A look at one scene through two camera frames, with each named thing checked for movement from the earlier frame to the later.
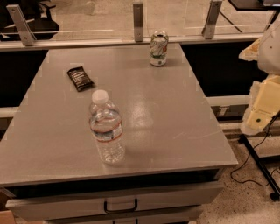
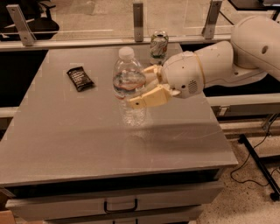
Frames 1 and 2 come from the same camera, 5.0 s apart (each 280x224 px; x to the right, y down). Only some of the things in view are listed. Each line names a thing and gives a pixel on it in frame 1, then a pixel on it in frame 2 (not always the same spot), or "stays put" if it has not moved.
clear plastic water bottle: x=105 y=121 to x=129 y=79
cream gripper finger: x=263 y=104 to x=158 y=94
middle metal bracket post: x=138 y=22 stays put
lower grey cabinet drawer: x=178 y=215 stays put
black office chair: x=38 y=16 stays put
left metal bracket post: x=26 y=34 stays put
